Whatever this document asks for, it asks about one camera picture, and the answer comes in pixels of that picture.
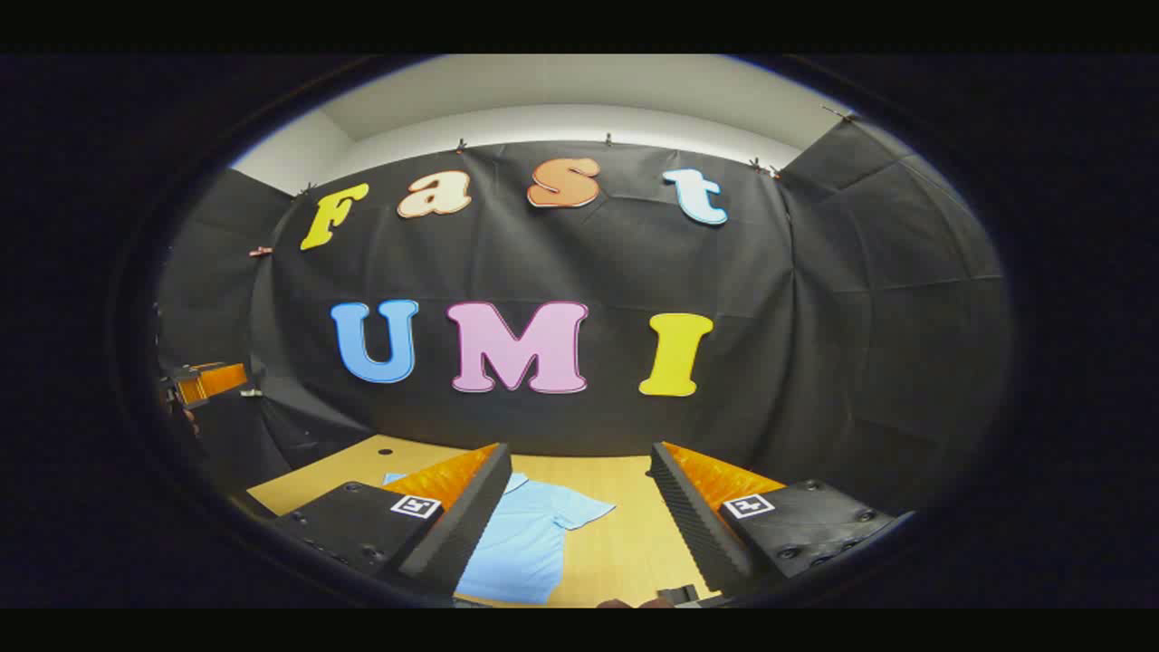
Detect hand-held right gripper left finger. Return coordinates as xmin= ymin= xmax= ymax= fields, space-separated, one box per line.
xmin=270 ymin=442 xmax=514 ymax=599

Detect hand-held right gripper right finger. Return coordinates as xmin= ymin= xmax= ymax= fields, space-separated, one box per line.
xmin=649 ymin=441 xmax=915 ymax=596

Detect light blue T-shirt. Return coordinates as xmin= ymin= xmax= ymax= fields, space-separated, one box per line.
xmin=382 ymin=471 xmax=617 ymax=606

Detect black backdrop cloth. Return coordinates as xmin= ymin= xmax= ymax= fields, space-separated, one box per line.
xmin=154 ymin=116 xmax=1013 ymax=517

